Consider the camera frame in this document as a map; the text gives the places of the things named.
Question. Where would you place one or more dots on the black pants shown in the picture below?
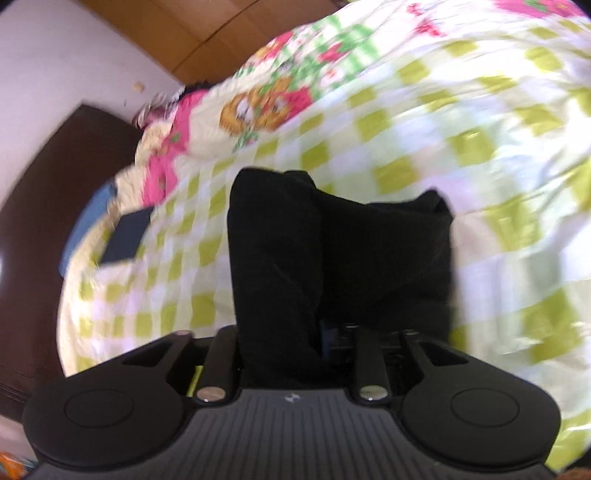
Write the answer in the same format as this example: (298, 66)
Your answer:
(304, 263)

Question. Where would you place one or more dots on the checkered cartoon bed quilt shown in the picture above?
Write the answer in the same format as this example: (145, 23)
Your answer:
(486, 101)

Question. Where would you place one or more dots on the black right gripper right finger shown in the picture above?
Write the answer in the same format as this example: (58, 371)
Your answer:
(406, 368)

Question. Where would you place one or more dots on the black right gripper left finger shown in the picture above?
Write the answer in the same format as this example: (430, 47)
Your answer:
(201, 369)

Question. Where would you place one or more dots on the wooden wardrobe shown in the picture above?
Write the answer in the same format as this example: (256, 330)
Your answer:
(207, 40)

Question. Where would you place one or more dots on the dark blue flat book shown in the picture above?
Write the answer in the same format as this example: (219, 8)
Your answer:
(126, 236)

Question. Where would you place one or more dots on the blue pillow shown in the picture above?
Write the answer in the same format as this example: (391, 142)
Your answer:
(94, 209)

